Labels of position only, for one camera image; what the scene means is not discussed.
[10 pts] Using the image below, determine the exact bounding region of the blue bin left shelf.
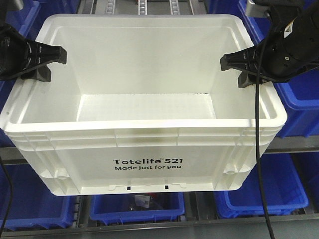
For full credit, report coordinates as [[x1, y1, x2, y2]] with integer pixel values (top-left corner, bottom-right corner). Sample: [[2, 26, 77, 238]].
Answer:
[[0, 0, 40, 110]]

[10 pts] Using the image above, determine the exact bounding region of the blue bin lower right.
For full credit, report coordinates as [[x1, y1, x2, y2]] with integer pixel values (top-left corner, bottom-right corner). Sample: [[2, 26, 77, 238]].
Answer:
[[214, 153, 309, 219]]

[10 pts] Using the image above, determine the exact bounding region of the white plastic tote bin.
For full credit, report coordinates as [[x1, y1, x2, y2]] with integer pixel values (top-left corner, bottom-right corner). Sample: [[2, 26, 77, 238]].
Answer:
[[0, 13, 288, 197]]

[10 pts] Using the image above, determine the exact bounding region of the plastic bag of parts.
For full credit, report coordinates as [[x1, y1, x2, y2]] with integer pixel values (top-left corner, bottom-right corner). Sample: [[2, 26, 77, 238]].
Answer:
[[128, 193, 166, 211]]

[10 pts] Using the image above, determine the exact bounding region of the roller track back left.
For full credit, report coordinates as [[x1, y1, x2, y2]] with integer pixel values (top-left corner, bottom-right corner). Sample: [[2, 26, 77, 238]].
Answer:
[[105, 0, 116, 15]]

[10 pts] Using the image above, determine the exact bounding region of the black cable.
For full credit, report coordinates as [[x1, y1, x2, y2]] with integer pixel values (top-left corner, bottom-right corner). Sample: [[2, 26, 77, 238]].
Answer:
[[254, 22, 276, 239], [0, 155, 13, 239]]

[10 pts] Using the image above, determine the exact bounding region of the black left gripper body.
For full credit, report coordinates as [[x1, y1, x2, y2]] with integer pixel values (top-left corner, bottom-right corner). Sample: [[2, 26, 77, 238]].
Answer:
[[0, 23, 31, 80]]

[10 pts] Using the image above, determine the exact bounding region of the black left cable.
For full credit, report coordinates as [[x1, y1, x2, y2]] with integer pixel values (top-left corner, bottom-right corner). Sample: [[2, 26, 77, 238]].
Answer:
[[0, 155, 13, 239]]

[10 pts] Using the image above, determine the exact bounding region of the blue bin right shelf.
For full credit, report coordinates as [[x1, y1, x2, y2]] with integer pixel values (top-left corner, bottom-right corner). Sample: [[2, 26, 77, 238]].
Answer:
[[238, 0, 319, 138]]

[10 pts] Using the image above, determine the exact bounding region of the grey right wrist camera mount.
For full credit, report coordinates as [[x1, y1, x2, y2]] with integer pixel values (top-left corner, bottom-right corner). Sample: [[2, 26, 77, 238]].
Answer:
[[245, 0, 271, 18]]

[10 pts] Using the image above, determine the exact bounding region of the roller track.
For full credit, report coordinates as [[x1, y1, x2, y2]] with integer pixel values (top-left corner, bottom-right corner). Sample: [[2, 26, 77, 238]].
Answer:
[[105, 0, 116, 15], [138, 0, 148, 15], [169, 0, 180, 15]]

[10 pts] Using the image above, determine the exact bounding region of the black right cable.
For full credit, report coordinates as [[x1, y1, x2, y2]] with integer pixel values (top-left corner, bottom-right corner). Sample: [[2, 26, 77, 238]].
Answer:
[[254, 22, 276, 239]]

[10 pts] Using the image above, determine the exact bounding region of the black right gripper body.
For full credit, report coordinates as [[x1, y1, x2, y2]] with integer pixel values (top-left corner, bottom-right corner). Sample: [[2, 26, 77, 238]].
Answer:
[[261, 37, 319, 82]]

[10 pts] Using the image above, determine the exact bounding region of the roller track back middle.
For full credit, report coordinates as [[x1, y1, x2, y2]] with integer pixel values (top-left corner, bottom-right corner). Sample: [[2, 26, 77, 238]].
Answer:
[[138, 0, 148, 15]]

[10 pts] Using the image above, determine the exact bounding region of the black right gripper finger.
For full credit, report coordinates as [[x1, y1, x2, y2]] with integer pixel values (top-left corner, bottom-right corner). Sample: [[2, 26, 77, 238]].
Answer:
[[237, 71, 270, 88], [220, 46, 261, 72]]

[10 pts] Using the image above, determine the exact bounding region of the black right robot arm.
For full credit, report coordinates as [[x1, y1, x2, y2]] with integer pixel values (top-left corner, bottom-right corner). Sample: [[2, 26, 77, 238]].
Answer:
[[220, 0, 319, 88]]

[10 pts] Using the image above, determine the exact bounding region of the blue bin lower left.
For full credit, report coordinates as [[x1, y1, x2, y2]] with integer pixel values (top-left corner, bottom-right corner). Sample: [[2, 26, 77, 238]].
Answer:
[[4, 164, 77, 231]]

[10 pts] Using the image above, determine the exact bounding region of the blue bin lower middle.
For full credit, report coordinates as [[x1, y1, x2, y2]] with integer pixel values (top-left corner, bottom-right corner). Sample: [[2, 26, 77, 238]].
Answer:
[[90, 192, 185, 225]]

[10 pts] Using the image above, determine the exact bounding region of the blue bin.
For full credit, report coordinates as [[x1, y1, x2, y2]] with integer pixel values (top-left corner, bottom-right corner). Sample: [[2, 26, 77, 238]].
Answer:
[[4, 164, 77, 231], [214, 153, 309, 219], [90, 192, 185, 225]]

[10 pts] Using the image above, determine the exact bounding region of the roller track back right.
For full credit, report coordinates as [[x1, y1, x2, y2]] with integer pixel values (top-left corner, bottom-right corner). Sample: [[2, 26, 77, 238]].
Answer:
[[169, 0, 180, 15]]

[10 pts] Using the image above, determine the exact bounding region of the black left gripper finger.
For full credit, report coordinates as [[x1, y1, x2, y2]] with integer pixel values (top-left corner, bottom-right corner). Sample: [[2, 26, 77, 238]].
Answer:
[[27, 41, 67, 65], [20, 64, 51, 82]]

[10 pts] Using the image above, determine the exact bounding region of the blue bin shelf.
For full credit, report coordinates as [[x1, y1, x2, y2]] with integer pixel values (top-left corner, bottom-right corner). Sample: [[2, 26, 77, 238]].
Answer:
[[0, 0, 40, 110], [238, 0, 319, 138]]

